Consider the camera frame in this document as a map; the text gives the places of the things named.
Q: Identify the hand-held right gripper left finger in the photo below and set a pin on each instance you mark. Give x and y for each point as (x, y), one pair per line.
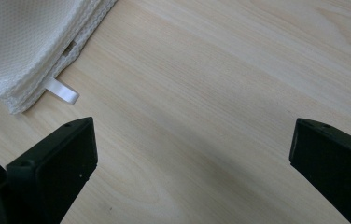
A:
(55, 165)

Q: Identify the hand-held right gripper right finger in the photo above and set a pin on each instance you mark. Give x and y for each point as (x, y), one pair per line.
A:
(335, 161)

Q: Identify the white mesh laundry bag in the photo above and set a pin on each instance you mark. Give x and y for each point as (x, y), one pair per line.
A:
(24, 40)

